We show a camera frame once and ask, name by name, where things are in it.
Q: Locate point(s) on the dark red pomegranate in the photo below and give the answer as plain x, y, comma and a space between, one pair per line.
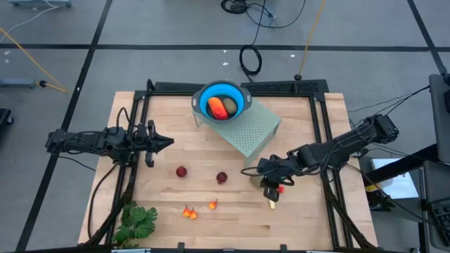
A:
181, 171
221, 177

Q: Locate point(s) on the black perforated panel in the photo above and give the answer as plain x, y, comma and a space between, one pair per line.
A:
281, 86

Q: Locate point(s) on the small red fruit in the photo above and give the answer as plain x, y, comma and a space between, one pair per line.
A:
281, 190

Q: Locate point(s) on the black aluminium table frame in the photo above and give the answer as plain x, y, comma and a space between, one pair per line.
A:
168, 93

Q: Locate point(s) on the black keyboard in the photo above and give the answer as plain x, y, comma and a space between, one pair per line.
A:
442, 214

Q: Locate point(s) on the small orange yellow pear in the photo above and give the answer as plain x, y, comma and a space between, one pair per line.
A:
193, 215
212, 205
186, 212

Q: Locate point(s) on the green perforated metal riser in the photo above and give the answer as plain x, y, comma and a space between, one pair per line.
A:
253, 130

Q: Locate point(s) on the grey floor box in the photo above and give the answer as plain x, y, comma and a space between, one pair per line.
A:
17, 83

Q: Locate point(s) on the black flat panel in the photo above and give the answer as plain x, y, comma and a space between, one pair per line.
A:
175, 86

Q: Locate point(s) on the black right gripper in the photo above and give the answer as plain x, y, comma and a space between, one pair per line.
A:
274, 168

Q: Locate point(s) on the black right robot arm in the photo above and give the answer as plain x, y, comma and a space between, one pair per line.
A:
344, 144

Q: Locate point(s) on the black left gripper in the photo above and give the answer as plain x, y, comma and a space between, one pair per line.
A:
144, 138

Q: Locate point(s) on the grey cart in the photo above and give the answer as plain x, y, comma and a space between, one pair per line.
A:
38, 3

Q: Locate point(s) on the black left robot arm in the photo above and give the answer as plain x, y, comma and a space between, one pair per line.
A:
88, 140

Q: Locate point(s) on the green plant in white pot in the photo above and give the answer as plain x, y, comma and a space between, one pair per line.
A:
135, 221

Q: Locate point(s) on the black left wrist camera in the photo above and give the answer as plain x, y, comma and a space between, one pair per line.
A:
149, 160

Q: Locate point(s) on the black edge clip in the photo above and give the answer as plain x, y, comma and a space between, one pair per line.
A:
282, 248
181, 246

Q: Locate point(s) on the silver aluminium bracket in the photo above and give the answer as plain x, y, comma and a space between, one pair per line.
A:
131, 251

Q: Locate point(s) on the blue grey collapsible colander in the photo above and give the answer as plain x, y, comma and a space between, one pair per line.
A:
225, 88

